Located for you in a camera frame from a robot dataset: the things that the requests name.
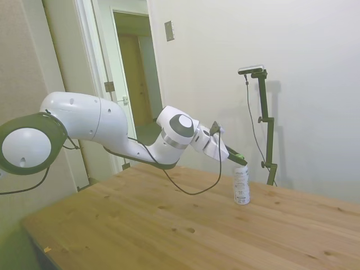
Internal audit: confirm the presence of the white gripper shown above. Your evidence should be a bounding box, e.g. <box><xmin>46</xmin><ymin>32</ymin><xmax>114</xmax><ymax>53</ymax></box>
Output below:
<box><xmin>201</xmin><ymin>134</ymin><xmax>249</xmax><ymax>166</ymax></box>

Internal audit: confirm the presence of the white plastic bottle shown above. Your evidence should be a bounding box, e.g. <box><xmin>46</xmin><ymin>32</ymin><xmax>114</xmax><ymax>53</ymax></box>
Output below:
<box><xmin>232</xmin><ymin>153</ymin><xmax>251</xmax><ymax>205</ymax></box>

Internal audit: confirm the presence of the brown wooden door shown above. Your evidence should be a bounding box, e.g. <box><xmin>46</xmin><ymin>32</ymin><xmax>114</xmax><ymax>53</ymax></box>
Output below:
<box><xmin>117</xmin><ymin>33</ymin><xmax>154</xmax><ymax>126</ymax></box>

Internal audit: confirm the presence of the white wrist camera black mount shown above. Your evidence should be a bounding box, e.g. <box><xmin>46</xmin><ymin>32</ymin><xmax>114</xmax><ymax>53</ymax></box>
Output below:
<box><xmin>209</xmin><ymin>120</ymin><xmax>226</xmax><ymax>137</ymax></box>

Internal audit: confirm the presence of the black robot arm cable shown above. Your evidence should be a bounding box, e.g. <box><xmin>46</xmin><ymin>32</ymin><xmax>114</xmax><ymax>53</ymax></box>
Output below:
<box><xmin>0</xmin><ymin>111</ymin><xmax>226</xmax><ymax>196</ymax></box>

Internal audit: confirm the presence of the black jointed camera stand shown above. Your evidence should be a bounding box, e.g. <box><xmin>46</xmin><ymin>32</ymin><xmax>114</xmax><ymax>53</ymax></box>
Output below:
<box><xmin>251</xmin><ymin>70</ymin><xmax>278</xmax><ymax>186</ymax></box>

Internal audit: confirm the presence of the grey stereo camera bar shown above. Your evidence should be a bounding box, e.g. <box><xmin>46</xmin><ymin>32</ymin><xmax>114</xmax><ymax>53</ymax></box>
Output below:
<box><xmin>237</xmin><ymin>64</ymin><xmax>266</xmax><ymax>75</ymax></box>

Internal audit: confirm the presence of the grey wall plate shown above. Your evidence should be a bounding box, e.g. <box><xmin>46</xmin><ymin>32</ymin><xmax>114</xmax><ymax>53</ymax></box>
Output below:
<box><xmin>164</xmin><ymin>19</ymin><xmax>176</xmax><ymax>43</ymax></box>

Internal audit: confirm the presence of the white door frame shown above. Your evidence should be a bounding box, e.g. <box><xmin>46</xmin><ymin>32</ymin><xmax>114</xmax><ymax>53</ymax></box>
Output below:
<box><xmin>74</xmin><ymin>0</ymin><xmax>164</xmax><ymax>192</ymax></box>

